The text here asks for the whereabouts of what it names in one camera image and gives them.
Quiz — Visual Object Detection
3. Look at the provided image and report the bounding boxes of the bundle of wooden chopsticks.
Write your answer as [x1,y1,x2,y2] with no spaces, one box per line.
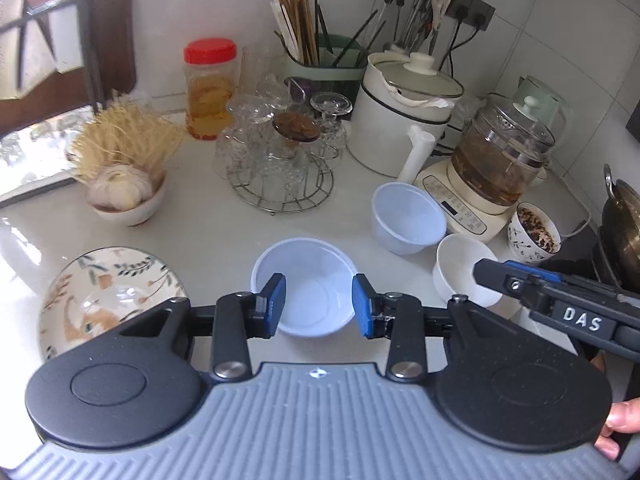
[270,0,321,67]

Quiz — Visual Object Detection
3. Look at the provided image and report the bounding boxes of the cluster of glass cups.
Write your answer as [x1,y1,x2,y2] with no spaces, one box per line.
[215,92,351,191]

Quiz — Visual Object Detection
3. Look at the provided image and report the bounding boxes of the round wire cup rack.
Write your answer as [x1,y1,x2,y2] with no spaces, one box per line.
[227,160,335,213]

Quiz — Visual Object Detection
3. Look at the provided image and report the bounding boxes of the cream kettle base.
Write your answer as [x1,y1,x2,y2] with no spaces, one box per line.
[414,157,551,242]

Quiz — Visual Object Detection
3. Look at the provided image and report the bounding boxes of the black power cable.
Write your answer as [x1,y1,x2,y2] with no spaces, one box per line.
[439,12,463,73]
[452,20,483,53]

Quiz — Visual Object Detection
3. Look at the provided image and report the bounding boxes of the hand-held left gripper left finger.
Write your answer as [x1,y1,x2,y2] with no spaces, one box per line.
[117,273,287,383]

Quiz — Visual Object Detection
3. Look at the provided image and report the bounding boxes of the colourful floral plate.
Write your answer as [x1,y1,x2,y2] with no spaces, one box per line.
[39,246,190,363]

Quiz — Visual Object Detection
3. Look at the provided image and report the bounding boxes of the bundle of black chopsticks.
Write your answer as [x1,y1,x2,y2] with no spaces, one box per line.
[315,0,387,67]

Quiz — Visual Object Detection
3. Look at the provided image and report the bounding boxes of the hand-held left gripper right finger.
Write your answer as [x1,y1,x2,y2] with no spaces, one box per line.
[351,273,521,382]

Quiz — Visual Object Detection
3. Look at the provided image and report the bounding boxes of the person's right hand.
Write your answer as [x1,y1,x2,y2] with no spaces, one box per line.
[597,397,640,460]

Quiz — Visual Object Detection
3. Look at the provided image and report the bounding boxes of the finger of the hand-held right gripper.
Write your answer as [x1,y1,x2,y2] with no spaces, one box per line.
[472,258,563,306]

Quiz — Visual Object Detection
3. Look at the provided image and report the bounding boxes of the red-lidded plastic jar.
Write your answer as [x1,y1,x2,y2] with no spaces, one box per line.
[182,38,238,141]

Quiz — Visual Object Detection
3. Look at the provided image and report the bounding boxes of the black knife rack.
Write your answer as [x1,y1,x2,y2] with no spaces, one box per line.
[0,0,103,108]

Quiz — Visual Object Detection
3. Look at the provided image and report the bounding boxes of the brown round lid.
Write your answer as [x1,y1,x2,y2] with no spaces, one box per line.
[272,112,321,142]

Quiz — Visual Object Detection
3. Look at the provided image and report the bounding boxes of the steel wok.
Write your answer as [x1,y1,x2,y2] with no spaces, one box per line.
[600,164,640,291]

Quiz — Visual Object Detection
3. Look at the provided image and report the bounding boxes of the garlic bulbs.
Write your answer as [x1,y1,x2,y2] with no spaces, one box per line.
[90,167,151,211]

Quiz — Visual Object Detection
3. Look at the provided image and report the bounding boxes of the patterned bowl with tea residue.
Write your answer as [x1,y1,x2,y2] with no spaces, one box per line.
[507,201,563,263]

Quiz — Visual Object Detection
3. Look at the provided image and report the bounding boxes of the white ceramic bowl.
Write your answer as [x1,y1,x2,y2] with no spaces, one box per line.
[432,233,503,308]

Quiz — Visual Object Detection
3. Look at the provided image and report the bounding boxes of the shallow blue plastic bowl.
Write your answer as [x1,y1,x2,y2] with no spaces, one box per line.
[250,237,358,337]

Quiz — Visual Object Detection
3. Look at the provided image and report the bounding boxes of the tall clear glass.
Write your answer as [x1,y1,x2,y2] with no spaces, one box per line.
[240,47,286,106]

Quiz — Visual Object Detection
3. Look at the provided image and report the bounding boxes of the glass health kettle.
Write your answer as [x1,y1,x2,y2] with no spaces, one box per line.
[450,92,558,208]

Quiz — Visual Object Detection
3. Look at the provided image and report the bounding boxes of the green chopstick holder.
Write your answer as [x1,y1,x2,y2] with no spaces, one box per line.
[285,35,368,86]

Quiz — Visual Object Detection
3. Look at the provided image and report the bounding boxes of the black wall power strip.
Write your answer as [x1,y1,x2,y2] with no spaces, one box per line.
[440,0,496,31]

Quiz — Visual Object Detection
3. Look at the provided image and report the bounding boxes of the black induction cooktop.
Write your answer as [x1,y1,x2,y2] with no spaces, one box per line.
[542,232,640,293]

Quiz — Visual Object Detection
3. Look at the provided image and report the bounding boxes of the white bowl holding garlic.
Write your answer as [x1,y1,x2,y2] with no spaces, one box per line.
[85,175,168,227]

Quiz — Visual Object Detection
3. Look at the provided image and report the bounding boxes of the white electric cooking pot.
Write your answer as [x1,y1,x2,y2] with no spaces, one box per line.
[347,51,466,186]

